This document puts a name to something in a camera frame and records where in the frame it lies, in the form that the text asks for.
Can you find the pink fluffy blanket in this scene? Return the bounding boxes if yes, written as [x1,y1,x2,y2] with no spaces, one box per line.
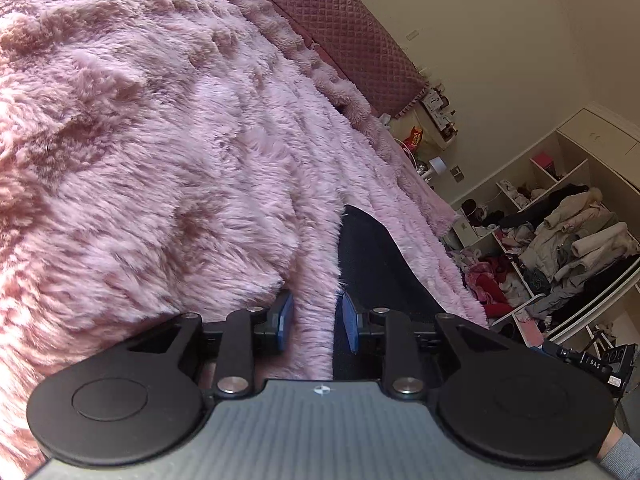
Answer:
[0,0,488,480]

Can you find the white table lamp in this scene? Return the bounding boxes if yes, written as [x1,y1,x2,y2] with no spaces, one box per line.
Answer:
[422,156,449,184]

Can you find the cluttered nightstand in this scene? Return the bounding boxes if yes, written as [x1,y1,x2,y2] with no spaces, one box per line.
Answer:
[417,87,459,148]

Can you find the dark navy pants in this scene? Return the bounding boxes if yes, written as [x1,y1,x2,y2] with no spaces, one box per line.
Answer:
[331,204,451,383]

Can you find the person's right forearm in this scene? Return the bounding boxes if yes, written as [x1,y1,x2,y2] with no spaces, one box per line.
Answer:
[595,425,640,480]

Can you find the pink quilted headboard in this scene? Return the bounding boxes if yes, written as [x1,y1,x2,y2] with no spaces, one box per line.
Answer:
[232,0,431,118]

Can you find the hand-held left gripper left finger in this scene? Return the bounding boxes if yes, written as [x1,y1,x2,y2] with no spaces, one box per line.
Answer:
[125,292,296,398]

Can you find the white open shelf unit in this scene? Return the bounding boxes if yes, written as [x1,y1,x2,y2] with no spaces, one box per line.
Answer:
[445,102,640,356]

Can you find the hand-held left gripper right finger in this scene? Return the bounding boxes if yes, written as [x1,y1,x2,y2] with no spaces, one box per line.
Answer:
[336,294,493,400]

